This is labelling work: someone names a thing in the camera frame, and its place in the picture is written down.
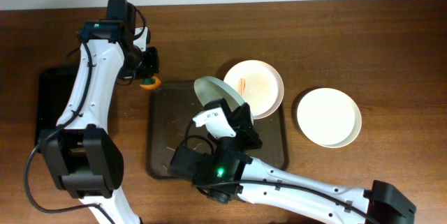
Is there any green and orange sponge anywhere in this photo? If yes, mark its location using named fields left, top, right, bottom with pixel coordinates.
left=140, top=76, right=161, bottom=90

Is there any white plate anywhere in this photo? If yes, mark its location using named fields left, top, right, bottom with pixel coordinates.
left=223, top=60, right=284, bottom=119
left=296, top=88, right=362, bottom=149

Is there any grey-white plate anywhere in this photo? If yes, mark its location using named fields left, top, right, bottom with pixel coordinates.
left=193, top=76, right=245, bottom=110

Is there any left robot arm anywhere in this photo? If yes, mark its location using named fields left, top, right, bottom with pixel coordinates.
left=32, top=0, right=161, bottom=223

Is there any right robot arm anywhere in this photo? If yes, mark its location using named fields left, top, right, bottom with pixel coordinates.
left=168, top=98, right=416, bottom=224

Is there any large brown serving tray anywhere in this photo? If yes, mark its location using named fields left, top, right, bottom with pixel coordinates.
left=146, top=82, right=289, bottom=180

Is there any small black tray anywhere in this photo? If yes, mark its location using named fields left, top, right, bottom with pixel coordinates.
left=34, top=66, right=78, bottom=145

